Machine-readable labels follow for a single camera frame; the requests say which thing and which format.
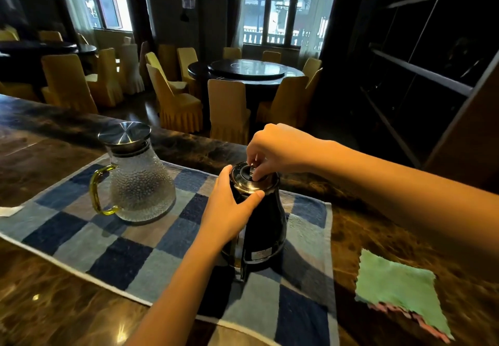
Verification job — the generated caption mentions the steel pitcher lid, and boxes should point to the steel pitcher lid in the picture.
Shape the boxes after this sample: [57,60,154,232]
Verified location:
[97,121,152,154]

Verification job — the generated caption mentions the large round black dining table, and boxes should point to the large round black dining table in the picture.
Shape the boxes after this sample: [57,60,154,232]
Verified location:
[187,59,305,124]

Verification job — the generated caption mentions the group of yellow covered chairs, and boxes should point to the group of yellow covered chairs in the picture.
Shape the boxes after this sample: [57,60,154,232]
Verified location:
[0,25,324,146]

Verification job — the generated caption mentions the person's right forearm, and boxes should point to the person's right forearm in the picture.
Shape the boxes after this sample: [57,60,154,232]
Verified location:
[324,141,499,280]

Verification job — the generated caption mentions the dark round dining table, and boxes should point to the dark round dining table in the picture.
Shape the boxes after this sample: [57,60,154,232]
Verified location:
[0,39,97,85]

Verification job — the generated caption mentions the wide window with railing view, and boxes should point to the wide window with railing view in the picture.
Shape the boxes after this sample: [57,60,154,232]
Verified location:
[234,0,340,59]

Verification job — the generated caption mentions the black insulated kettle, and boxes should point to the black insulated kettle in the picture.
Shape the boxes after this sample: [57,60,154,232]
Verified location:
[221,161,288,281]

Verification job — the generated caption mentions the textured glass pitcher yellow handle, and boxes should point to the textured glass pitcher yellow handle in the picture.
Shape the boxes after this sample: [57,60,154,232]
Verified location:
[89,139,177,223]

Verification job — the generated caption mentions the shiny kettle lid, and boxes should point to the shiny kettle lid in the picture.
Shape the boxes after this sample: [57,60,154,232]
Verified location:
[229,161,280,197]

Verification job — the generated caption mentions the person's right hand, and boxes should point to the person's right hand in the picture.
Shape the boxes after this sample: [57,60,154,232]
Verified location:
[246,124,330,182]

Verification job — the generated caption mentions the white covered chair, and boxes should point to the white covered chair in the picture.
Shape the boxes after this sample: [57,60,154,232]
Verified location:
[118,43,146,96]

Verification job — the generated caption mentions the person's left forearm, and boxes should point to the person's left forearm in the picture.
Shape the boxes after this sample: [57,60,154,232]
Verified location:
[124,237,224,346]

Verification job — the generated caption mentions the green microfibre cloth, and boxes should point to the green microfibre cloth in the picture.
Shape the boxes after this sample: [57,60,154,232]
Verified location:
[354,249,455,345]

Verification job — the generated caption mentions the round glass turntable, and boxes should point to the round glass turntable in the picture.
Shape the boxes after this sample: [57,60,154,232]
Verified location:
[208,59,288,82]

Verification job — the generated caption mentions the dark wooden shelf unit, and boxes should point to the dark wooden shelf unit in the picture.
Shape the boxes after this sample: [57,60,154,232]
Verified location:
[359,0,499,192]

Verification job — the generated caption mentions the person's left hand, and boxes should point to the person's left hand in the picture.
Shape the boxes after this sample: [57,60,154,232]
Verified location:
[198,164,266,255]

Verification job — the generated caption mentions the blue checked towel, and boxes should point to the blue checked towel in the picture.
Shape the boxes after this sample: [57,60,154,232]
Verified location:
[0,153,340,346]

